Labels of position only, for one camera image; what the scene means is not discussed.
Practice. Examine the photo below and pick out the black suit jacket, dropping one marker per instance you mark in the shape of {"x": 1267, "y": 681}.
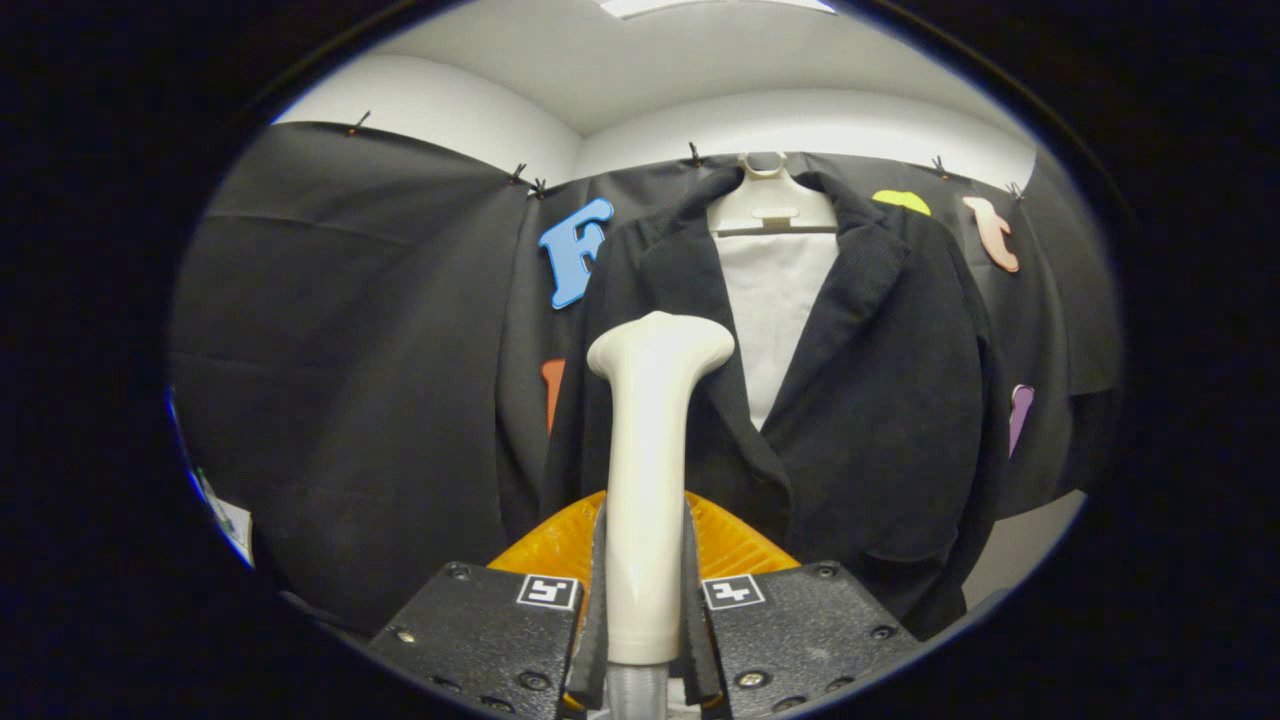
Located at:
{"x": 900, "y": 400}

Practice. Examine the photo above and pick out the white clothes hanger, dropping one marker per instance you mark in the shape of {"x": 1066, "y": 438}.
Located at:
{"x": 770, "y": 205}

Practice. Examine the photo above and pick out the ceiling light panel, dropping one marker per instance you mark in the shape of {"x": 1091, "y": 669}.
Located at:
{"x": 700, "y": 6}

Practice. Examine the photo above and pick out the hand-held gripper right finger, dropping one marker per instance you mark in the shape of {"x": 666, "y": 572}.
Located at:
{"x": 703, "y": 650}

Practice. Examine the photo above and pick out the black backdrop cloth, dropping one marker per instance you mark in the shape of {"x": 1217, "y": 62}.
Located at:
{"x": 350, "y": 350}

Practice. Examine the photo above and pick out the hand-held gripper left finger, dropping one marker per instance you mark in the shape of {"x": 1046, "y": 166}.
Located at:
{"x": 597, "y": 640}

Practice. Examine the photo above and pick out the white shirt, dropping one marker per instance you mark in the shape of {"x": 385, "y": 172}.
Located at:
{"x": 775, "y": 310}

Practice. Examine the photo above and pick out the white printed papers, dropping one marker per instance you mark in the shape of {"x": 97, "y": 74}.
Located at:
{"x": 230, "y": 520}

